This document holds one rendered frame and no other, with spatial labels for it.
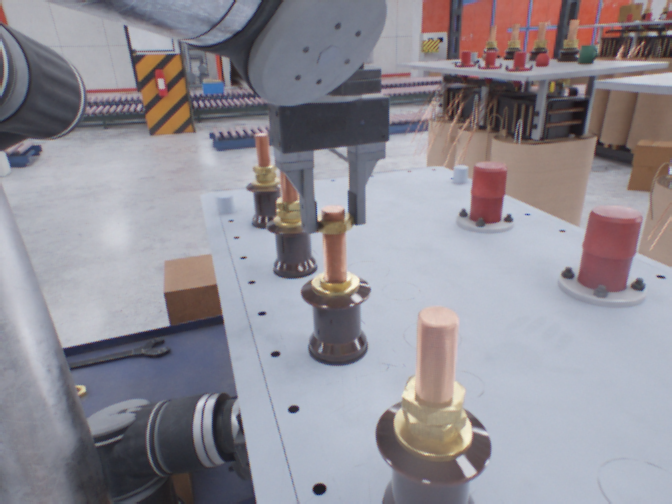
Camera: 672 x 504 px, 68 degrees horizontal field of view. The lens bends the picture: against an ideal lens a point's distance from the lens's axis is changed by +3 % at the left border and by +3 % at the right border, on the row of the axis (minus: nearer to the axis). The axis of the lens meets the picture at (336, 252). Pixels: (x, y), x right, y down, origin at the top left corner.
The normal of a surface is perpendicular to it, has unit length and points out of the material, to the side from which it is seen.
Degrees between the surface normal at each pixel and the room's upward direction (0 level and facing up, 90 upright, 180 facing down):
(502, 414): 0
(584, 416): 0
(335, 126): 90
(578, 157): 90
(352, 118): 90
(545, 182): 90
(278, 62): 134
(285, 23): 100
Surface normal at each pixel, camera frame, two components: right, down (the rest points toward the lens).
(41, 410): 0.75, -0.11
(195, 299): 0.29, 0.38
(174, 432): -0.20, -0.29
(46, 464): 0.59, -0.04
